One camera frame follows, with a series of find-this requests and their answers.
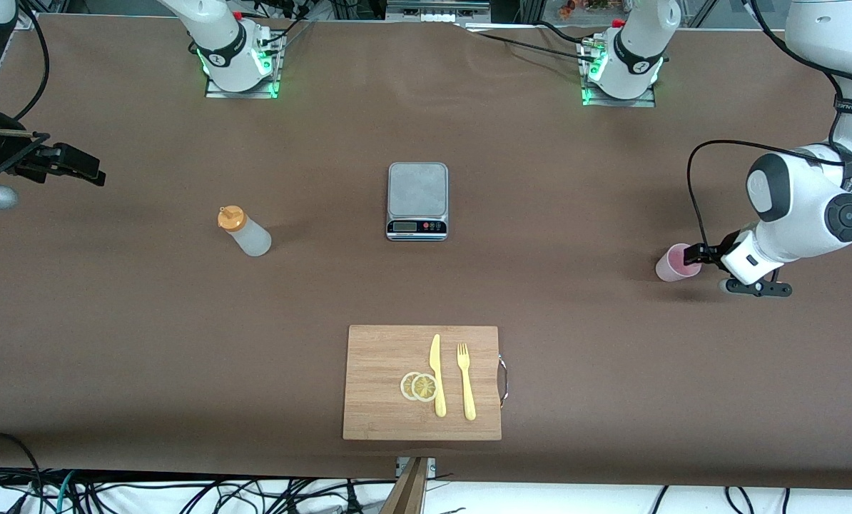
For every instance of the yellow plastic knife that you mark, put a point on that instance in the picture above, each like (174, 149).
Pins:
(438, 378)

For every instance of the brown table cover sheet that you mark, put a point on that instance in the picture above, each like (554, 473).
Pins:
(183, 343)

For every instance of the aluminium table edge bracket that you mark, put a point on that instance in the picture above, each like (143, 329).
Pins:
(432, 465)

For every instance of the wooden post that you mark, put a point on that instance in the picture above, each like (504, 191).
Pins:
(408, 492)

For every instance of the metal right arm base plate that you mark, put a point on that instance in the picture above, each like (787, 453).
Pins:
(272, 78)

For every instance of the bamboo cutting board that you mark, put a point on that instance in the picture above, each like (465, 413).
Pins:
(383, 357)

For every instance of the translucent sauce bottle orange cap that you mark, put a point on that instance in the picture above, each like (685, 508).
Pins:
(247, 234)

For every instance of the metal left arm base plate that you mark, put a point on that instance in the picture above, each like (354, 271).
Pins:
(654, 96)

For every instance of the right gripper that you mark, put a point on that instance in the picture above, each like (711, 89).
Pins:
(1, 152)

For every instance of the aluminium frame corner bracket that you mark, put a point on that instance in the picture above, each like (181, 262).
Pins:
(25, 20)

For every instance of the yellow plastic fork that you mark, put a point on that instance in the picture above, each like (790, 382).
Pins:
(467, 385)

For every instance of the silver digital kitchen scale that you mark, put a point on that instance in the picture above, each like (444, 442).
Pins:
(417, 200)

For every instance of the pink plastic cup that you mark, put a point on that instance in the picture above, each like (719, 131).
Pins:
(672, 265)

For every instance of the lemon slice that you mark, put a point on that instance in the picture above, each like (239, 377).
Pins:
(424, 387)

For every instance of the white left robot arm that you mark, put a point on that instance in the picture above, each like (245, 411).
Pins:
(804, 207)

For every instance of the white power strip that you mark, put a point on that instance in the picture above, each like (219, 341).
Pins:
(445, 18)

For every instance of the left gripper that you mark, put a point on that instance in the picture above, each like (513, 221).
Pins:
(713, 253)

